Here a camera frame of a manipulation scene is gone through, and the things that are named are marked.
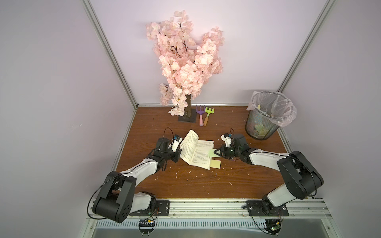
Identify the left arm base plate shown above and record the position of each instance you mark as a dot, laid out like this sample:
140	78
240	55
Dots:
160	208

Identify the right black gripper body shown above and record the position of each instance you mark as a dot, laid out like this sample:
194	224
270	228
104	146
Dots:
224	150

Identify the green toy garden rake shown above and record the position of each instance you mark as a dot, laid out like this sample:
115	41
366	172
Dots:
209	111

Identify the purple toy garden rake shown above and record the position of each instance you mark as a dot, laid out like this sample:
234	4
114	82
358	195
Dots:
200	109

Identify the left aluminium corner post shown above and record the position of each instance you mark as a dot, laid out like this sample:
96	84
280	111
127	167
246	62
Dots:
108	49

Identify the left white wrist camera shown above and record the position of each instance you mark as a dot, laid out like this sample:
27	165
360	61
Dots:
176	141

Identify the discarded sticky notes pile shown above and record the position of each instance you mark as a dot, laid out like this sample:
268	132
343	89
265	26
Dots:
262	124

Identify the dark blue book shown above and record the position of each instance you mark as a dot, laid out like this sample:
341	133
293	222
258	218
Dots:
195	152

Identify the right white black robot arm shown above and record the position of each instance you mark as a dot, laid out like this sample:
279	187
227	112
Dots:
300	177

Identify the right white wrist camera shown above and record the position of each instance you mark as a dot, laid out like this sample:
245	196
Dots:
227	139

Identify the yellow sticky note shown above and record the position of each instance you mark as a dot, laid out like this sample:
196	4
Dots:
215	164

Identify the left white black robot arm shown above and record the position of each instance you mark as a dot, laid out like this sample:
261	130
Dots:
117	197

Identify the small circuit board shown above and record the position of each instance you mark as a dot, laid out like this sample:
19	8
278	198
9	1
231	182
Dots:
273	226
146	226

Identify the right aluminium corner post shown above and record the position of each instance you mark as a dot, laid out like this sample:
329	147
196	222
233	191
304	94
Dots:
307	43

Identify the light green sticky note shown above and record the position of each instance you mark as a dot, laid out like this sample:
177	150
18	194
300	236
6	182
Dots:
210	153

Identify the aluminium corner post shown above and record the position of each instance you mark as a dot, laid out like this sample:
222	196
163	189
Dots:
307	43
108	49

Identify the pink artificial blossom tree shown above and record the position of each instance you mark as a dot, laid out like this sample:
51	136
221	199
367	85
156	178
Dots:
186	64

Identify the aluminium mounting rail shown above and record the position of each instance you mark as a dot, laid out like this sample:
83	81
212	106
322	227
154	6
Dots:
221	213

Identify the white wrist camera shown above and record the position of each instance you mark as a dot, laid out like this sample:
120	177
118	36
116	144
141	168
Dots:
227	139
176	141

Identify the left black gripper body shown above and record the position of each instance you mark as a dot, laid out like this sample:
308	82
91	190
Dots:
168	154

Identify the left small circuit board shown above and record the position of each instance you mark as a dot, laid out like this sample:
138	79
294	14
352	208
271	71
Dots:
146	226

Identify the clear plastic bin liner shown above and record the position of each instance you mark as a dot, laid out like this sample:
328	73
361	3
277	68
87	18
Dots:
274	106

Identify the black mesh waste bin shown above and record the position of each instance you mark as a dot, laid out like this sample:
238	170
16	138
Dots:
249	127

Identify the right small circuit board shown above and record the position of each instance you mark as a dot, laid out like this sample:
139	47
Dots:
273	226

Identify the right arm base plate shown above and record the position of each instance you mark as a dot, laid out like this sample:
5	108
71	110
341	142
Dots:
265	209

